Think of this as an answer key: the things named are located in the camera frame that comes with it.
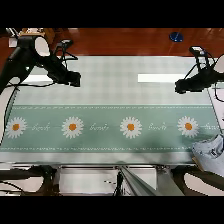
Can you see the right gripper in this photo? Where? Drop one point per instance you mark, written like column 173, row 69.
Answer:
column 181, row 86

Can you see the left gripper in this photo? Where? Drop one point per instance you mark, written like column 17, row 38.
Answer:
column 74, row 79

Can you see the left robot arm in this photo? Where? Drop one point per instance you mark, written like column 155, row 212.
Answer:
column 23, row 56

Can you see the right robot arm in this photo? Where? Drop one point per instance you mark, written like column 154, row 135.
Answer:
column 213, row 75

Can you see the blue round object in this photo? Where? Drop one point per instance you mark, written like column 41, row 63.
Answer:
column 176, row 36

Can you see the light blue garment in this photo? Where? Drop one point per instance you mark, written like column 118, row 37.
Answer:
column 210, row 154

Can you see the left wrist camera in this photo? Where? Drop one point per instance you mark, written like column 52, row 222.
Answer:
column 65, row 50

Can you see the silver frame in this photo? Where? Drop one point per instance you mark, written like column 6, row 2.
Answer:
column 133, row 178

